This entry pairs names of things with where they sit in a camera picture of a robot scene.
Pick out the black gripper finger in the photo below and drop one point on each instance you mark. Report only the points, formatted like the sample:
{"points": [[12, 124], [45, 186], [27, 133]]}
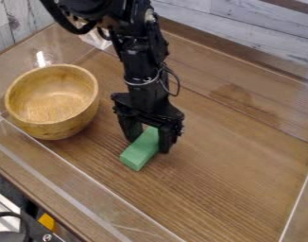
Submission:
{"points": [[168, 135], [131, 126]]}

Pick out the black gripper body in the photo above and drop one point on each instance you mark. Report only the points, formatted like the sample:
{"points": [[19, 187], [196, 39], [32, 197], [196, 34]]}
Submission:
{"points": [[147, 101]]}

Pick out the green rectangular block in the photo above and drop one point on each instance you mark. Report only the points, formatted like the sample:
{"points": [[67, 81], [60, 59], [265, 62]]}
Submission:
{"points": [[140, 150]]}

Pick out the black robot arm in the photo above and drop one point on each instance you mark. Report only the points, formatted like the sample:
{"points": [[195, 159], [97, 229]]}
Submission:
{"points": [[128, 23]]}

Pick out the brown wooden bowl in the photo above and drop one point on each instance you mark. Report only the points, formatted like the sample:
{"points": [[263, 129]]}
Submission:
{"points": [[52, 101]]}

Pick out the yellow and black device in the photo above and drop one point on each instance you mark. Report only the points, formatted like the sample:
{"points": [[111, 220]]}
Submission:
{"points": [[40, 216]]}

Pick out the clear acrylic barrier wall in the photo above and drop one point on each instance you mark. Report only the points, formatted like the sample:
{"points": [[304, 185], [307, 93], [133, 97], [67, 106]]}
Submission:
{"points": [[209, 171]]}

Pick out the clear acrylic corner bracket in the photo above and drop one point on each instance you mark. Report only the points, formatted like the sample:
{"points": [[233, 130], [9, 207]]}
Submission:
{"points": [[95, 39]]}

